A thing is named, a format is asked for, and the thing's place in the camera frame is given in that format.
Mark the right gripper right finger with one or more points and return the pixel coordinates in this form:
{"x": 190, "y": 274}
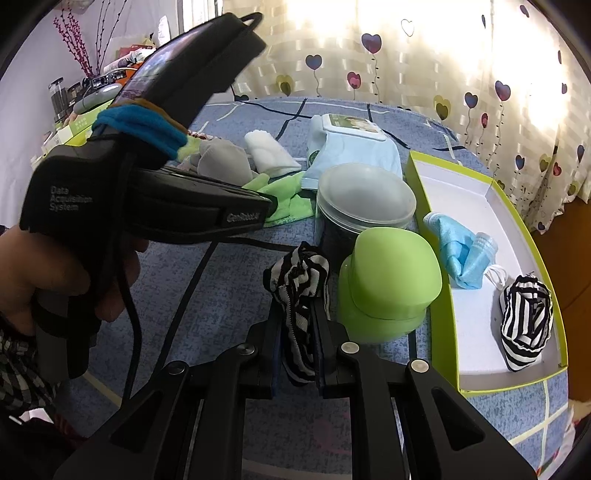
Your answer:
{"x": 407, "y": 421}

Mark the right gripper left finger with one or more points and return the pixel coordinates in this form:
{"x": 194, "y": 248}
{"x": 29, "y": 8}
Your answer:
{"x": 187, "y": 422}

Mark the black white striped cloth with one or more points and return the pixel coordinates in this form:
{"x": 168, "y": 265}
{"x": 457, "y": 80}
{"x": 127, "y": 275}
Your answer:
{"x": 527, "y": 321}

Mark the white towel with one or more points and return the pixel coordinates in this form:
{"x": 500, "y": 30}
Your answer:
{"x": 269, "y": 156}

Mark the blue face mask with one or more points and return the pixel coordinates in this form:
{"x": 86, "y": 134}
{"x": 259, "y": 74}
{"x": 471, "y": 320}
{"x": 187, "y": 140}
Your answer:
{"x": 469, "y": 258}

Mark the small green cloth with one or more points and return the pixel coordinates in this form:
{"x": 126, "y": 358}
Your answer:
{"x": 291, "y": 207}

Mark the left hand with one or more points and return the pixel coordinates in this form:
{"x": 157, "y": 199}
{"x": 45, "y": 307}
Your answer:
{"x": 31, "y": 262}

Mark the green cardboard box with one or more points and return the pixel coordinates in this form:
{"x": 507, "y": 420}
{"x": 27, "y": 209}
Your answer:
{"x": 76, "y": 132}

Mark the grey remote device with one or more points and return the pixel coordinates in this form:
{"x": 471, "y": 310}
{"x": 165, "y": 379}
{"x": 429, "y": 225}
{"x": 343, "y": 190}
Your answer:
{"x": 89, "y": 102}

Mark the blue bed sheet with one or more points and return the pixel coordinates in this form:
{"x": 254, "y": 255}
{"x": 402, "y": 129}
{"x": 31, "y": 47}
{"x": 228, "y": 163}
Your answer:
{"x": 297, "y": 435}

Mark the green cream jar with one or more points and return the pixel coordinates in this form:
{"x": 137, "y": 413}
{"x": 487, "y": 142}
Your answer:
{"x": 387, "y": 284}

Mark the wet wipes pack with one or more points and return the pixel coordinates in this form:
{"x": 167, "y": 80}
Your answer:
{"x": 336, "y": 139}

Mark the green white box lid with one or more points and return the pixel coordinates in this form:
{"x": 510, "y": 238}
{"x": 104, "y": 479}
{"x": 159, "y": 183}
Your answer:
{"x": 466, "y": 337}

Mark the clear plastic jar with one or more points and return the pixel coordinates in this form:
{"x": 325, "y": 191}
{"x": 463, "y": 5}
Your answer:
{"x": 354, "y": 197}

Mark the heart pattern curtain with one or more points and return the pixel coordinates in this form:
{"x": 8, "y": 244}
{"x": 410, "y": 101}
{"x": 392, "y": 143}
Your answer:
{"x": 497, "y": 73}

